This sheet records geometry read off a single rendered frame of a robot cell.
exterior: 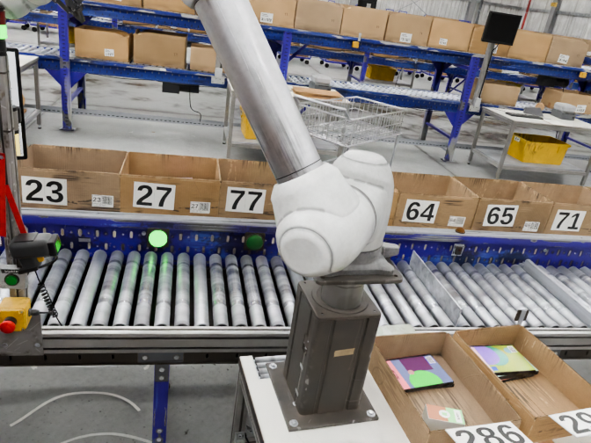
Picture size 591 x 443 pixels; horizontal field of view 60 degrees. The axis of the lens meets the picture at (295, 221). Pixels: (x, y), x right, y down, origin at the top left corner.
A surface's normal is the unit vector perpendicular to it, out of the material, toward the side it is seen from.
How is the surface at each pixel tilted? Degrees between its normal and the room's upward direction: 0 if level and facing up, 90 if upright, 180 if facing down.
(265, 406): 0
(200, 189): 91
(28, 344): 90
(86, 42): 90
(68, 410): 0
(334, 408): 90
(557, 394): 0
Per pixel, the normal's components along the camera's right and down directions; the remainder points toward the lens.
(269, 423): 0.14, -0.90
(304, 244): -0.39, 0.50
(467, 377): -0.95, -0.04
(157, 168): 0.19, 0.42
